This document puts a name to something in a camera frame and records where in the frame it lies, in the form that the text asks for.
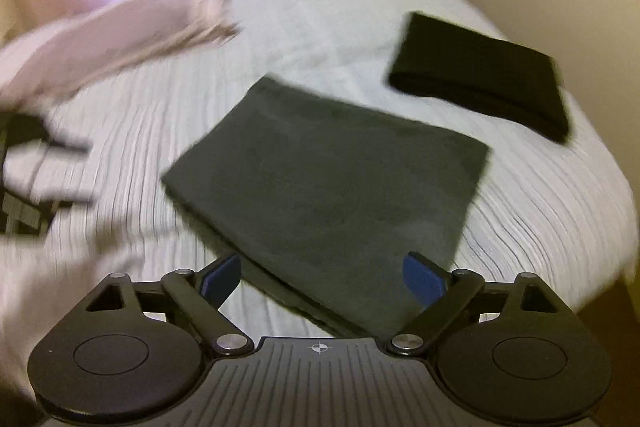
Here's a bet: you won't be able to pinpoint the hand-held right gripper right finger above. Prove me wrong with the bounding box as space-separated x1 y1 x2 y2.
387 251 562 356

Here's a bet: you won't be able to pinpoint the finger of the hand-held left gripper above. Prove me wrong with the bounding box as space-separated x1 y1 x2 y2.
27 187 97 214
27 116 92 155

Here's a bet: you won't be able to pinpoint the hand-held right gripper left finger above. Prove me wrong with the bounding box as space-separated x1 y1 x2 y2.
82 252 254 356

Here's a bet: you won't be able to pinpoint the dark grey jeans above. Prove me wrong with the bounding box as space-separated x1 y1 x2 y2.
161 75 494 339

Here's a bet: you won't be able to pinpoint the pale taupe blanket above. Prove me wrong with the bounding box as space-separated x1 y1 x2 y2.
0 0 242 108

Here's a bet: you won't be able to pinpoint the white striped bedspread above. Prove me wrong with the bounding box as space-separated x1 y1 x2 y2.
0 0 637 343

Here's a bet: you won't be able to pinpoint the black folded garment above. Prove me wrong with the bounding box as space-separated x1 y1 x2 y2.
387 11 574 146

